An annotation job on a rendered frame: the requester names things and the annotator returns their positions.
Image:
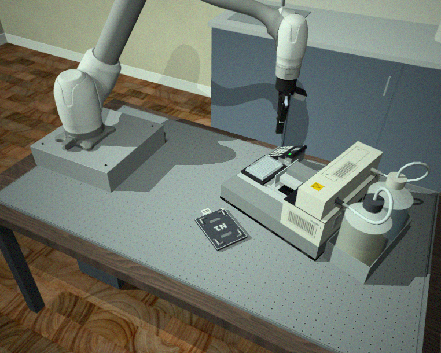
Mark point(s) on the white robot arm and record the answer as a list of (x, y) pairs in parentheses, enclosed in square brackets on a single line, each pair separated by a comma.
[(79, 101)]

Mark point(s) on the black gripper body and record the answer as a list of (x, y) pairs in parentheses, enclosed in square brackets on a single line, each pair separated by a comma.
[(285, 87)]

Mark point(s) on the white plastic bottle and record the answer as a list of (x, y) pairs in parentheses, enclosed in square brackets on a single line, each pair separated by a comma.
[(360, 239)]

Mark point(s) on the clear plastic bottle with blue liquid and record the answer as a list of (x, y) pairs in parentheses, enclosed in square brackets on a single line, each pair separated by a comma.
[(402, 198)]

